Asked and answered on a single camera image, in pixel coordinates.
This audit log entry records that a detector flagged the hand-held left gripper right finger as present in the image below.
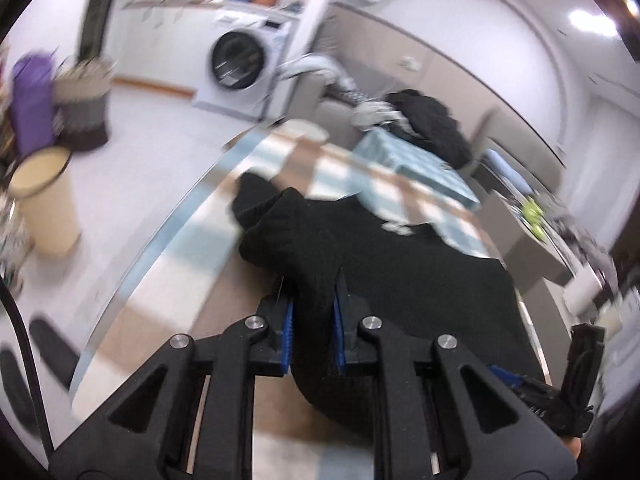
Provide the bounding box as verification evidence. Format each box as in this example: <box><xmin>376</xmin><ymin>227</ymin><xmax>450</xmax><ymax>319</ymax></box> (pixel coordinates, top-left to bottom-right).
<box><xmin>333</xmin><ymin>275</ymin><xmax>576</xmax><ymax>480</ymax></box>

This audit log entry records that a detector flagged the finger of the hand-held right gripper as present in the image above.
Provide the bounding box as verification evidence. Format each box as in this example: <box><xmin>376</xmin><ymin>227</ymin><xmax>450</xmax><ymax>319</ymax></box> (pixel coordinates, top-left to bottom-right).
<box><xmin>562</xmin><ymin>324</ymin><xmax>606</xmax><ymax>409</ymax></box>
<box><xmin>489</xmin><ymin>366</ymin><xmax>556</xmax><ymax>411</ymax></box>

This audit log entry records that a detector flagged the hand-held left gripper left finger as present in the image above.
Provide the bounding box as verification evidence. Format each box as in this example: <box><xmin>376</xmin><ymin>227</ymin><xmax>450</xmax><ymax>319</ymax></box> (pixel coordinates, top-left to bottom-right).
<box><xmin>49</xmin><ymin>295</ymin><xmax>296</xmax><ymax>472</ymax></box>

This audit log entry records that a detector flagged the black knit garment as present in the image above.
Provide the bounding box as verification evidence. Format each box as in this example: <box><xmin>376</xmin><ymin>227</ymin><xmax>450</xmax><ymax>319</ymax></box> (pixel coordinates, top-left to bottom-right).
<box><xmin>231</xmin><ymin>172</ymin><xmax>546</xmax><ymax>441</ymax></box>

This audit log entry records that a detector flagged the grey clothes pile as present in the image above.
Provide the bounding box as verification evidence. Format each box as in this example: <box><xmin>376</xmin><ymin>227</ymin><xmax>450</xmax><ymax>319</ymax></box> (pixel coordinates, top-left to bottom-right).
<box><xmin>550</xmin><ymin>200</ymin><xmax>616</xmax><ymax>271</ymax></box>

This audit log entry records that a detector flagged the plaid blanket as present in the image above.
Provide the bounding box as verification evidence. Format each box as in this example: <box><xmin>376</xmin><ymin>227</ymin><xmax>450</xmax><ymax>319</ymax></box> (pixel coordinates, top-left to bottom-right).
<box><xmin>70</xmin><ymin>122</ymin><xmax>551</xmax><ymax>480</ymax></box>

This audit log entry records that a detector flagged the beige cardboard box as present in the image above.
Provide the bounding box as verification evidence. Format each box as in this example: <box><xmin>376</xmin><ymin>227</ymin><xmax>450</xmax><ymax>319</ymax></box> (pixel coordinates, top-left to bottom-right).
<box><xmin>492</xmin><ymin>192</ymin><xmax>576</xmax><ymax>301</ymax></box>

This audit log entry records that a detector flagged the yellow green item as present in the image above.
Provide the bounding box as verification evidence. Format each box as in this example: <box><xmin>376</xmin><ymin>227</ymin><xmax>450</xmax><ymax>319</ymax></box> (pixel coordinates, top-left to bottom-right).
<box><xmin>520</xmin><ymin>200</ymin><xmax>546</xmax><ymax>238</ymax></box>

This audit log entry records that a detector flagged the teal checked cloth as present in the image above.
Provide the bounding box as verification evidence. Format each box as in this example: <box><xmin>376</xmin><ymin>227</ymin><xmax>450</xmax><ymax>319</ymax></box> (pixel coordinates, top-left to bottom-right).
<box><xmin>352</xmin><ymin>127</ymin><xmax>481</xmax><ymax>258</ymax></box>

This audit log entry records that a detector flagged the light blue cushion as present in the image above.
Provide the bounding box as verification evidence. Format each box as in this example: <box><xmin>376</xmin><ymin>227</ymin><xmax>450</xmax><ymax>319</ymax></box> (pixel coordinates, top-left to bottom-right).
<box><xmin>482</xmin><ymin>149</ymin><xmax>533</xmax><ymax>196</ymax></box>

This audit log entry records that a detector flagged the grey clothing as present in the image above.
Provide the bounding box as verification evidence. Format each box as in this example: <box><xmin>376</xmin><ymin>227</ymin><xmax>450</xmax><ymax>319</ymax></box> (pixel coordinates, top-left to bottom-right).
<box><xmin>350</xmin><ymin>100</ymin><xmax>401</xmax><ymax>133</ymax></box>

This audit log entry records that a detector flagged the grey sofa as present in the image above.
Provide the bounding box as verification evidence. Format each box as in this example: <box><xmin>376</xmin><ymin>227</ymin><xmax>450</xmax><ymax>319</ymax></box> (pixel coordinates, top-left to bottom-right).
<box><xmin>287</xmin><ymin>65</ymin><xmax>491</xmax><ymax>181</ymax></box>

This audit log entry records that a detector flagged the black jacket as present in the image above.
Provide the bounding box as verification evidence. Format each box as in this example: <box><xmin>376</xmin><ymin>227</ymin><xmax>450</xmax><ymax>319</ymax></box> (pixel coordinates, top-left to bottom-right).
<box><xmin>387</xmin><ymin>89</ymin><xmax>473</xmax><ymax>168</ymax></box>

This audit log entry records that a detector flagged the black slipper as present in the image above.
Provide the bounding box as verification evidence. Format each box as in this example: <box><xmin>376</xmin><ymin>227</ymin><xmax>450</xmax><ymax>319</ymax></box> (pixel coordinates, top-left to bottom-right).
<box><xmin>29</xmin><ymin>317</ymin><xmax>81</xmax><ymax>391</ymax></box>
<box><xmin>0</xmin><ymin>347</ymin><xmax>38</xmax><ymax>436</ymax></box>

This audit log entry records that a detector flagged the beige chair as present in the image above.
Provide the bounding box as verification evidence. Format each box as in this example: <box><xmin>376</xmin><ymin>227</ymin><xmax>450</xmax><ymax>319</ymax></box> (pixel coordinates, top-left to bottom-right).
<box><xmin>465</xmin><ymin>110</ymin><xmax>496</xmax><ymax>176</ymax></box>

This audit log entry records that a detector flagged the white grey cloth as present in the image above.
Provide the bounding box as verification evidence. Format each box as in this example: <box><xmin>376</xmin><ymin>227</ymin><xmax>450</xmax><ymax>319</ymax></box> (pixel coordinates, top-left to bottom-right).
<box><xmin>277</xmin><ymin>54</ymin><xmax>358</xmax><ymax>93</ymax></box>

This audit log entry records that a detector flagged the cream trash bin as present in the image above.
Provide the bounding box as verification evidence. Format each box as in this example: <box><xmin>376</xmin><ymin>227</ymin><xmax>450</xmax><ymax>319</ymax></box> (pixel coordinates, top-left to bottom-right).
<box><xmin>9</xmin><ymin>147</ymin><xmax>82</xmax><ymax>258</ymax></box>

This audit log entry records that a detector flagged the white washing machine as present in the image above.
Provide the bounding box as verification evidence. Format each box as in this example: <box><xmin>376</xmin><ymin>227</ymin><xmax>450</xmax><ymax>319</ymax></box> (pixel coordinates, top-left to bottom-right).
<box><xmin>192</xmin><ymin>2</ymin><xmax>296</xmax><ymax>121</ymax></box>

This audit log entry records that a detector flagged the white green patterned bag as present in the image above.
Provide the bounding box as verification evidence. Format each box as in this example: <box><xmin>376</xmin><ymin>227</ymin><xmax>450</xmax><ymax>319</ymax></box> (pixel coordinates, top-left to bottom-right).
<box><xmin>0</xmin><ymin>200</ymin><xmax>33</xmax><ymax>281</ymax></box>

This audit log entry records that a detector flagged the woven laundry basket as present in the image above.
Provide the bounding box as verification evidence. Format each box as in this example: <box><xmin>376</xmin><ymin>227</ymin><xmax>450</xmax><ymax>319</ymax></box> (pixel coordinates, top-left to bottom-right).
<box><xmin>54</xmin><ymin>60</ymin><xmax>113</xmax><ymax>151</ymax></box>

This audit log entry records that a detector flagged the white cabinet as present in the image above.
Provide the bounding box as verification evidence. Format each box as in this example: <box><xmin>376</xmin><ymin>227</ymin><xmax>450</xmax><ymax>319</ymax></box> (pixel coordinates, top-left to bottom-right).
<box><xmin>107</xmin><ymin>0</ymin><xmax>221</xmax><ymax>93</ymax></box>

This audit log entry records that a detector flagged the purple bag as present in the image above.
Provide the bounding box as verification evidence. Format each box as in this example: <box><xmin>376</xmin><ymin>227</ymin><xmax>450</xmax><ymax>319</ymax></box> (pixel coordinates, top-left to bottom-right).
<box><xmin>10</xmin><ymin>54</ymin><xmax>56</xmax><ymax>158</ymax></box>

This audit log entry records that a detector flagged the black cable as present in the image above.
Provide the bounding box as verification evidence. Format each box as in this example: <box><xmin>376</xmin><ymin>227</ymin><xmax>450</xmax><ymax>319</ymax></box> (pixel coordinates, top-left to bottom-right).
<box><xmin>0</xmin><ymin>277</ymin><xmax>56</xmax><ymax>461</ymax></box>

